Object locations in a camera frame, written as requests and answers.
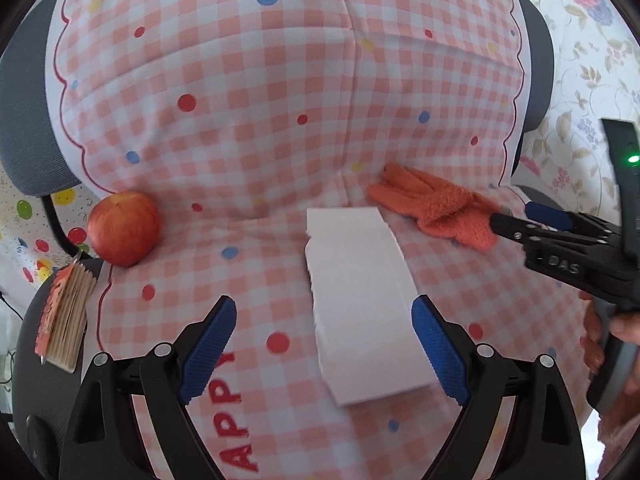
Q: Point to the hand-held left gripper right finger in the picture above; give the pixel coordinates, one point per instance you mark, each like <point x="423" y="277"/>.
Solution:
<point x="440" y="347"/>

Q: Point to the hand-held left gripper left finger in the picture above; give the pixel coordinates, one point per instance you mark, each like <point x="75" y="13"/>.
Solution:
<point x="207" y="347"/>

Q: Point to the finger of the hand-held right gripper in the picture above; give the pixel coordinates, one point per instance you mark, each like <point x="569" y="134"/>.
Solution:
<point x="520" y="232"/>
<point x="550" y="215"/>

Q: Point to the orange knitted glove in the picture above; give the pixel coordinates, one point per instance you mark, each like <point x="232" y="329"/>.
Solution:
<point x="440" y="205"/>

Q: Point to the white foam sponge block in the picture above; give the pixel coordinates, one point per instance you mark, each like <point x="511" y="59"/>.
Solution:
<point x="360" y="300"/>

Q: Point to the person's right forearm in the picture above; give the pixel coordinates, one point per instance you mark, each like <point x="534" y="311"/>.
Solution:
<point x="617" y="435"/>

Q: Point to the person's right hand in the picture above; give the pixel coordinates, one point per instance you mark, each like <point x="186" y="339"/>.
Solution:
<point x="594" y="340"/>

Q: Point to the floral print cloth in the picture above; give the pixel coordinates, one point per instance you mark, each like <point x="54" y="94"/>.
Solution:
<point x="575" y="85"/>

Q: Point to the orange spiral notebook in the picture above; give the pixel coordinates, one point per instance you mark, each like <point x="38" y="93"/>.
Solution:
<point x="67" y="315"/>

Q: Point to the red apple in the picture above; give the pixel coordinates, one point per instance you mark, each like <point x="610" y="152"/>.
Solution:
<point x="122" y="227"/>

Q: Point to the balloon print cloth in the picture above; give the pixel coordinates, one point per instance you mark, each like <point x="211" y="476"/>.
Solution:
<point x="30" y="220"/>

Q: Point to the pink checkered cloth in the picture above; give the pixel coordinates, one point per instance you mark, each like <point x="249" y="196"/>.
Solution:
<point x="280" y="110"/>

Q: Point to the grey mesh office chair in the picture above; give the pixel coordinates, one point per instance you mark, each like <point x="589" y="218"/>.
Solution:
<point x="25" y="110"/>

